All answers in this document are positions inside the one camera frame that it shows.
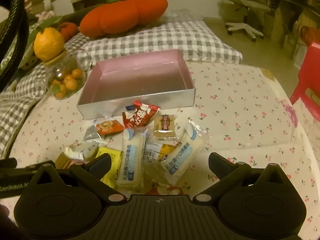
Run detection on pink cardboard box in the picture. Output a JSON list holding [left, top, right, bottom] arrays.
[[76, 49, 196, 120]]

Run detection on red plastic stool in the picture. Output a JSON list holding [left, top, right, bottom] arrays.
[[290, 41, 320, 105]]

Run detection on cork jar lid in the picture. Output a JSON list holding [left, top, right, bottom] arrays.
[[44, 49, 68, 67]]

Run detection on pink plush toy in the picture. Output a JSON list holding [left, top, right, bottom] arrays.
[[35, 11, 54, 22]]

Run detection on small orange persimmon plush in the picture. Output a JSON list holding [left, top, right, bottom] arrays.
[[56, 22, 78, 42]]

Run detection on white office chair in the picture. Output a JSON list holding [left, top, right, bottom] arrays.
[[220, 0, 272, 43]]

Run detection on red and white bag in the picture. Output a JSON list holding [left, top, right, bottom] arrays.
[[299, 25, 320, 46]]

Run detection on cluttered desk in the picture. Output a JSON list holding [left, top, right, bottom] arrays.
[[265, 0, 320, 65]]

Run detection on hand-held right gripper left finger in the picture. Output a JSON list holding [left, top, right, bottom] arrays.
[[31, 154, 128, 204]]

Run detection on olive green cushion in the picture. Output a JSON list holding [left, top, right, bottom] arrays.
[[64, 7, 100, 25]]

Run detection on plush toy with face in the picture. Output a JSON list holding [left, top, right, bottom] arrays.
[[20, 55, 38, 69]]

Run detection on yellow white label snack packet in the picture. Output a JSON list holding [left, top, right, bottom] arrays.
[[144, 142, 178, 166]]

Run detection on cream white snack packet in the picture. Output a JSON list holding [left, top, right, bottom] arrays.
[[64, 142, 100, 161]]

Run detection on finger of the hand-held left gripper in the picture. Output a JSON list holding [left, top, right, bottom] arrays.
[[0, 160, 56, 175], [0, 158, 16, 168]]

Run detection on cherry print bed sheet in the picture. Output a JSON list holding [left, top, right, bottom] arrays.
[[7, 60, 320, 240]]

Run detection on brown cake snack packet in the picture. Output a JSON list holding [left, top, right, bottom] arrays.
[[152, 114, 179, 141]]

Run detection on grey gingham pillow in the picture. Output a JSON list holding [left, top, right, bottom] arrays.
[[82, 21, 243, 64]]

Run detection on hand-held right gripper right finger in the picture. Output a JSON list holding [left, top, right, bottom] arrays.
[[192, 152, 290, 203]]

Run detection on white bread snack packet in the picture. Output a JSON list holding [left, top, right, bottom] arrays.
[[160, 119, 209, 183], [117, 127, 147, 188]]

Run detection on red snack packet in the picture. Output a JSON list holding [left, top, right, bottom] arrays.
[[122, 101, 160, 128]]

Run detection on orange cookie snack packet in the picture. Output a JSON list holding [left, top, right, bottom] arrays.
[[96, 119, 125, 136]]

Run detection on stack of books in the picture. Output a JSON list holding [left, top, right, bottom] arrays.
[[24, 0, 53, 13]]

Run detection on large orange persimmon plush pillow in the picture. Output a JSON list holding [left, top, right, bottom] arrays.
[[79, 0, 168, 40]]

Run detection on small orange kumquats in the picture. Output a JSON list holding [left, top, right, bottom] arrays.
[[51, 69, 84, 98]]

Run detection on clear brown snack packet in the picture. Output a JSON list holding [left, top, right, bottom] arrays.
[[54, 154, 77, 170]]

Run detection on pink floral snack packet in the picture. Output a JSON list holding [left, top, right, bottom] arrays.
[[147, 182, 186, 196]]

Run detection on glass jar with handle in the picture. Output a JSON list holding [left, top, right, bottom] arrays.
[[44, 50, 91, 100]]

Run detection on grey gingham blanket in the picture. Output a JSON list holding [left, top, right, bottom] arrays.
[[0, 34, 88, 158]]

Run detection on black braided cable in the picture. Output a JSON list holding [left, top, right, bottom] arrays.
[[0, 0, 29, 93]]

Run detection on orange citrus fruit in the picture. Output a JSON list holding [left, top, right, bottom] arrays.
[[34, 26, 65, 62]]

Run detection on silver white snack packet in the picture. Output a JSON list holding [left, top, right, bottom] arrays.
[[84, 125, 108, 146]]

